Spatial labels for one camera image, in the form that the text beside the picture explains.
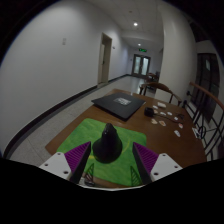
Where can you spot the small white box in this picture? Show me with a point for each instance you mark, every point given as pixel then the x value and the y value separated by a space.
pixel 161 104

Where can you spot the white side door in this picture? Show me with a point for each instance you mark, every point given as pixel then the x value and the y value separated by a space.
pixel 101 60

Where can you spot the dark tall window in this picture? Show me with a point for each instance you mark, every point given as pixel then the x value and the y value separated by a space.
pixel 208 86

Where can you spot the glass double door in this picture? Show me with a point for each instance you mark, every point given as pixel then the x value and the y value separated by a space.
pixel 141 66

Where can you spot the black closed laptop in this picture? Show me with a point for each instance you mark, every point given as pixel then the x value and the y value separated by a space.
pixel 116 105

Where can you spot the white wall switch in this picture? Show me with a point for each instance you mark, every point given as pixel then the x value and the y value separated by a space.
pixel 64 41

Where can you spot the white card with black print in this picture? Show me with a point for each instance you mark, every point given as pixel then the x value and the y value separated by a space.
pixel 196 132

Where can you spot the wooden armchair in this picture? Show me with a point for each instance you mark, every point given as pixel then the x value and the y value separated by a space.
pixel 160 85

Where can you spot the green exit sign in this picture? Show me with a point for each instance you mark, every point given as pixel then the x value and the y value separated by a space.
pixel 142 50

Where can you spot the small white sticker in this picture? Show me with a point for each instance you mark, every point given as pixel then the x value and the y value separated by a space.
pixel 155 107
pixel 175 118
pixel 169 113
pixel 162 113

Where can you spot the black computer mouse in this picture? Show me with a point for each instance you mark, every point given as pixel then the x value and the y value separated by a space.
pixel 107 146

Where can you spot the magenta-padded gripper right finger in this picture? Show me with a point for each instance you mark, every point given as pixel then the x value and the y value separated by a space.
pixel 165 166

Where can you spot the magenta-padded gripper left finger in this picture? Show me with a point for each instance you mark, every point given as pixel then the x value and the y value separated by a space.
pixel 55 165

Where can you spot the small black device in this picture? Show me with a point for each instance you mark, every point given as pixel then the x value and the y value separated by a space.
pixel 180 116

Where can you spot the white sticker with dark print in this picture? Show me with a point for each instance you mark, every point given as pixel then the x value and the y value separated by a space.
pixel 177 133

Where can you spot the red and white sticker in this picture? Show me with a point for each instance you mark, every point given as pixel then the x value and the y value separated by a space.
pixel 180 125

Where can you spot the green mouse pad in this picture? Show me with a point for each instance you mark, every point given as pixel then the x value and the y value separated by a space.
pixel 86 131

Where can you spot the black railing with wooden handrail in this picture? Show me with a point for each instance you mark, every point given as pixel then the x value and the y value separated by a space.
pixel 206 96

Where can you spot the beige sticker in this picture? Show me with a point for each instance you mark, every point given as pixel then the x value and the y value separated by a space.
pixel 154 121

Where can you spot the orange and white sticker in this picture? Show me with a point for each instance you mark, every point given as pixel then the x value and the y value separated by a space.
pixel 162 123

